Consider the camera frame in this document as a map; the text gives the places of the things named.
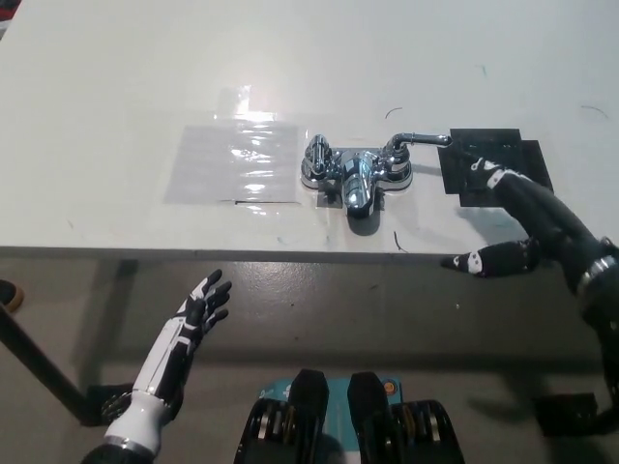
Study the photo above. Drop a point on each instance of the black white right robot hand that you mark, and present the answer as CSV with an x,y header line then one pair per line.
x,y
541,208

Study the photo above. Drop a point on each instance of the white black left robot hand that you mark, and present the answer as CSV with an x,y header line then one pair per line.
x,y
188,324

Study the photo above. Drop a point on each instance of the black tape patch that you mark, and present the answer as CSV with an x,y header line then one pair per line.
x,y
488,150

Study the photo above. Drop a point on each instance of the black perforated foot plate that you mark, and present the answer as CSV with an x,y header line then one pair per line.
x,y
104,406
563,411

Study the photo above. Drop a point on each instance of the black diagonal metal bar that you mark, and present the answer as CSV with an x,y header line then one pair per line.
x,y
43,367

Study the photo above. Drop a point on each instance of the clear plastic sheet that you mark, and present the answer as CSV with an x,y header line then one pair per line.
x,y
232,162

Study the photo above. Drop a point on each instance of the black shoe tan sole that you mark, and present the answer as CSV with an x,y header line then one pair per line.
x,y
9,296

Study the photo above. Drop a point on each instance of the red patterned object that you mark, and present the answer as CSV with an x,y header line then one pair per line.
x,y
5,8

